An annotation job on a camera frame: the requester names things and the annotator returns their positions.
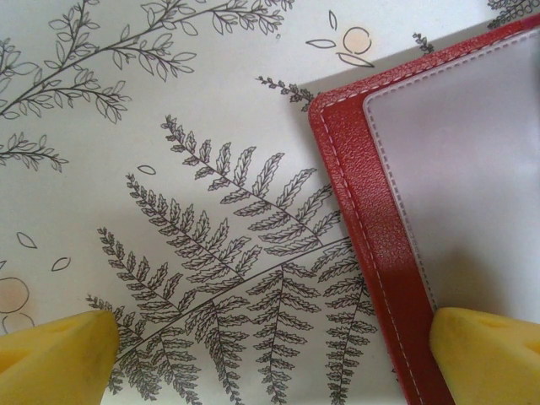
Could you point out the red leather card holder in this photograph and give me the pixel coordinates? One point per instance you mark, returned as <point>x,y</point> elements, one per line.
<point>358,190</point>

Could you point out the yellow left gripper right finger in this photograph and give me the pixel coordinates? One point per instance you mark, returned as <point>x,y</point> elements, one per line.
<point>493,363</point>

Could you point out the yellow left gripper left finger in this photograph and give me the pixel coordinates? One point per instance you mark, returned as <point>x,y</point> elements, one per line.
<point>50,363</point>

